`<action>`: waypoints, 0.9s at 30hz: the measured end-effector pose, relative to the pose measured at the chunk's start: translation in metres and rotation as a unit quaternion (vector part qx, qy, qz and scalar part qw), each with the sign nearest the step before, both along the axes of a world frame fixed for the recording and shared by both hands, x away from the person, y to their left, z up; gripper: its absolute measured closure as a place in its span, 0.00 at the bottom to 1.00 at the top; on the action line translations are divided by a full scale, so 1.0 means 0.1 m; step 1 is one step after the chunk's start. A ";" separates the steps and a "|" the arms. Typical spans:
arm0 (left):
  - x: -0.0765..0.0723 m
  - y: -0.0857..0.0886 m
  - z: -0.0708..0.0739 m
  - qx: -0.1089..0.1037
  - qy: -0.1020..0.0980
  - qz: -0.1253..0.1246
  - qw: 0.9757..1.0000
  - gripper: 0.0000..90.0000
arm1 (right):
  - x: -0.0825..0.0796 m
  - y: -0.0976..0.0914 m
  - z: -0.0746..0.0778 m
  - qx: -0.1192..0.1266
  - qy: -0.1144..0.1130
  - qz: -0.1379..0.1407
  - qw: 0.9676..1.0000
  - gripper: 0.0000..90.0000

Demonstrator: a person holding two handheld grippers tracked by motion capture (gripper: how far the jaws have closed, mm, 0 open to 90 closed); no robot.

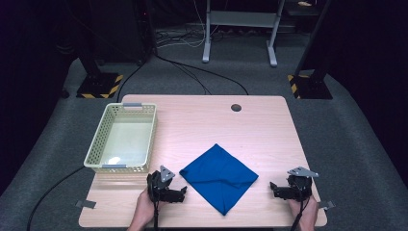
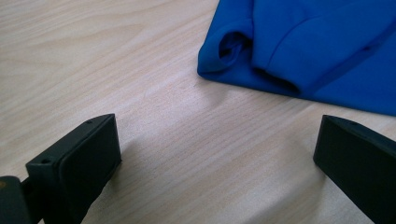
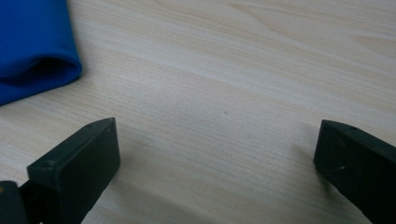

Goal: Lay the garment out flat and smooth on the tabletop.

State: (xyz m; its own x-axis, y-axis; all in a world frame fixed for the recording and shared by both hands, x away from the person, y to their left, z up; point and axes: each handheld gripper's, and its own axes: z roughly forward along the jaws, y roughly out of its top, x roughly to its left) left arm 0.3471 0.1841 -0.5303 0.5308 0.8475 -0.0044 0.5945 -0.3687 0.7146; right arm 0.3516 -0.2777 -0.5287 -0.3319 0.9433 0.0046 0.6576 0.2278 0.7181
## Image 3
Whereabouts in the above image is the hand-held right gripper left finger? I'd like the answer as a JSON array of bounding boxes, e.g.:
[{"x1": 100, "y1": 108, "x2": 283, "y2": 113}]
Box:
[{"x1": 18, "y1": 117, "x2": 121, "y2": 224}]

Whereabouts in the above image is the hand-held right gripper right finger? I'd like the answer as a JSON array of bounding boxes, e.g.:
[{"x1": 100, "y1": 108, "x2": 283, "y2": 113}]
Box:
[{"x1": 313, "y1": 119, "x2": 396, "y2": 224}]

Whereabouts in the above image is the blue T-shirt with white print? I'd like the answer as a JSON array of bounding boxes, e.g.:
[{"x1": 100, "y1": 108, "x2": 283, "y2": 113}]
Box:
[{"x1": 0, "y1": 0, "x2": 83, "y2": 107}]

